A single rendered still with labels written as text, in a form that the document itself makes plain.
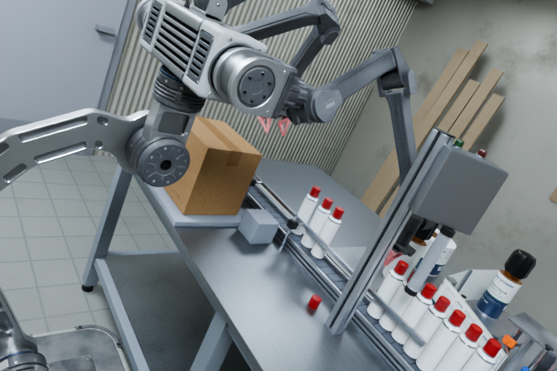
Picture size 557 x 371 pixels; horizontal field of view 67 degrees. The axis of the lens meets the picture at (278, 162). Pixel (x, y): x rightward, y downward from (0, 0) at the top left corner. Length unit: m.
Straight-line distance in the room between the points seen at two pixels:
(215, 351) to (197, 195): 0.51
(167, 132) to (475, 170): 0.79
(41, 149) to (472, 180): 1.06
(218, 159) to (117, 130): 0.41
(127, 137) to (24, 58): 2.21
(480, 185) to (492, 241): 3.35
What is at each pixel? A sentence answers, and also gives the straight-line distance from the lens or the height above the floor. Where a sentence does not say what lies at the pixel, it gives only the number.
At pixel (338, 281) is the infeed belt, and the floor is 0.88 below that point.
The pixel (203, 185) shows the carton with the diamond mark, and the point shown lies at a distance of 1.51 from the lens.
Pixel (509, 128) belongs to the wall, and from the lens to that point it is 4.52.
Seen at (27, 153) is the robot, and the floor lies 1.07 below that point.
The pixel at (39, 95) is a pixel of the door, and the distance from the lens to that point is 3.47.
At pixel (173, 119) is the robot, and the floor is 1.25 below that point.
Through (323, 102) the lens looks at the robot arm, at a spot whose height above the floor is 1.46.
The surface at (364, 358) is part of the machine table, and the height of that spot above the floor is 0.83.
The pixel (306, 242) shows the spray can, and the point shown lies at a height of 0.90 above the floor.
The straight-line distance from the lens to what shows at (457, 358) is 1.31.
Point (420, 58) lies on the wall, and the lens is 5.10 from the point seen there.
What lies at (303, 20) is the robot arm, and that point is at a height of 1.61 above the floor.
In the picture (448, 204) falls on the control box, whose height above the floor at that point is 1.34.
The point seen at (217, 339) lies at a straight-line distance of 1.35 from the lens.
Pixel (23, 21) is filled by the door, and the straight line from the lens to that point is 3.31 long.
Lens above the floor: 1.60
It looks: 18 degrees down
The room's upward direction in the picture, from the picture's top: 24 degrees clockwise
